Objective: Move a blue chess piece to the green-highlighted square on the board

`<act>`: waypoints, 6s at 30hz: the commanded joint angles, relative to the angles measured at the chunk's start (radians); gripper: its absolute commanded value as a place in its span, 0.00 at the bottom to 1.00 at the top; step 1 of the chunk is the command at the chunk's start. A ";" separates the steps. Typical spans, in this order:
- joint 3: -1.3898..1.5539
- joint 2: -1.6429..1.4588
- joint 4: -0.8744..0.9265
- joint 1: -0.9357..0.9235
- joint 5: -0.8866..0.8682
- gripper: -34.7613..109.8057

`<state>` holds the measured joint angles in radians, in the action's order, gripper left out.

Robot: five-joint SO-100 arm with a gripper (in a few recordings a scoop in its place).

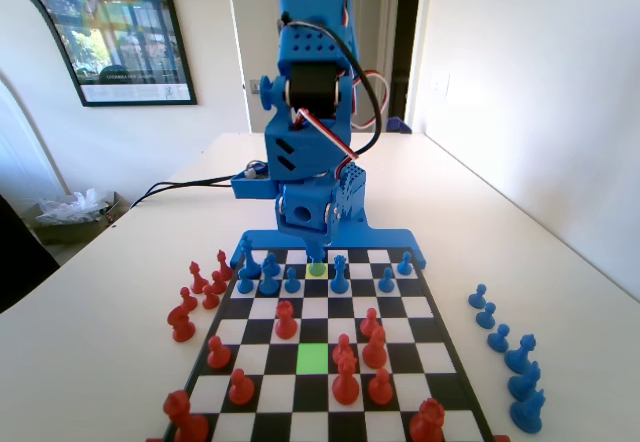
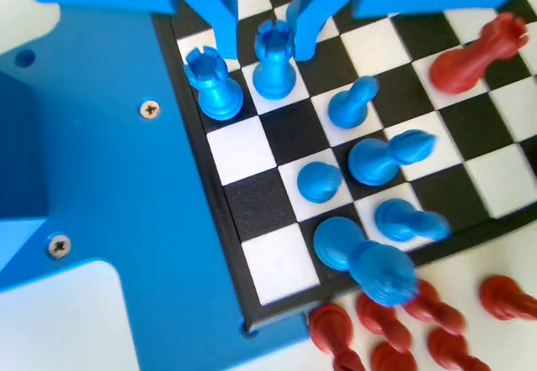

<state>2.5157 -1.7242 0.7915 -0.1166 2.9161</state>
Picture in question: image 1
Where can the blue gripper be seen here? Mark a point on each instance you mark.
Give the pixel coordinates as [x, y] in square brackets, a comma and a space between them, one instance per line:
[303, 213]

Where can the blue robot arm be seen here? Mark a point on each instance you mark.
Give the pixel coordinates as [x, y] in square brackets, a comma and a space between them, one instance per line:
[315, 47]

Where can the blue chess queen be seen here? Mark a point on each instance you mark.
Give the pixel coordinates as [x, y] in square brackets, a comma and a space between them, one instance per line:
[339, 279]

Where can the blue chess pawn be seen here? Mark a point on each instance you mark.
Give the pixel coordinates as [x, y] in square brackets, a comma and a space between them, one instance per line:
[386, 282]
[499, 342]
[486, 318]
[477, 298]
[405, 267]
[245, 284]
[291, 284]

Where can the blue chess king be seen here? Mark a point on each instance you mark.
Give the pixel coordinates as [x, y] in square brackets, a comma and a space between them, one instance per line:
[248, 262]

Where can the red chess rook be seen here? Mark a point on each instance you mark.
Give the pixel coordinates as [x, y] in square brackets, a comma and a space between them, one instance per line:
[285, 324]
[426, 422]

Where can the red chess pawn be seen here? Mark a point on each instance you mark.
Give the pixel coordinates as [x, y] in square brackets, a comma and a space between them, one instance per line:
[370, 324]
[381, 389]
[210, 299]
[241, 389]
[343, 349]
[187, 302]
[218, 356]
[218, 284]

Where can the red chess bishop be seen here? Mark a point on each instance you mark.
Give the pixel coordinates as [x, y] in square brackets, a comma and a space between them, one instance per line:
[222, 267]
[197, 281]

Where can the black white chess board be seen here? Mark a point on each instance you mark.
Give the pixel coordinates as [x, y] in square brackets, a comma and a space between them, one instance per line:
[417, 307]

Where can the red chess queen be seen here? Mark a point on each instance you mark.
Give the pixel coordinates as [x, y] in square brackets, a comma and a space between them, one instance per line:
[346, 384]

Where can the blue chess bishop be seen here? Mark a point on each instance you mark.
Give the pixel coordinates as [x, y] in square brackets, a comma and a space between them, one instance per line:
[520, 359]

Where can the small blue printed part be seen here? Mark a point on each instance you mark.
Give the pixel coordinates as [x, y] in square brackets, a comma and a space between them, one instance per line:
[398, 125]

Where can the clear plastic bag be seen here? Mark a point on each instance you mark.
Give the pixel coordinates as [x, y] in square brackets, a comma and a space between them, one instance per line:
[70, 207]

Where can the cardboard box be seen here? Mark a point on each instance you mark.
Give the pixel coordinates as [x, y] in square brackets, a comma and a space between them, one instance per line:
[60, 232]

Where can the white arched panel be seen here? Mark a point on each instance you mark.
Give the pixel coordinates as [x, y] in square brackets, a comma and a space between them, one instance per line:
[30, 62]

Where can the white wall switch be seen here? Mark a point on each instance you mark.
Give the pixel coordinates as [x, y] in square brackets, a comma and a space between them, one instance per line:
[442, 86]

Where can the framed wall poster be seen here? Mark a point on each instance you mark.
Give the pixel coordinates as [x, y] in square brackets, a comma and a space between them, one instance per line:
[125, 37]

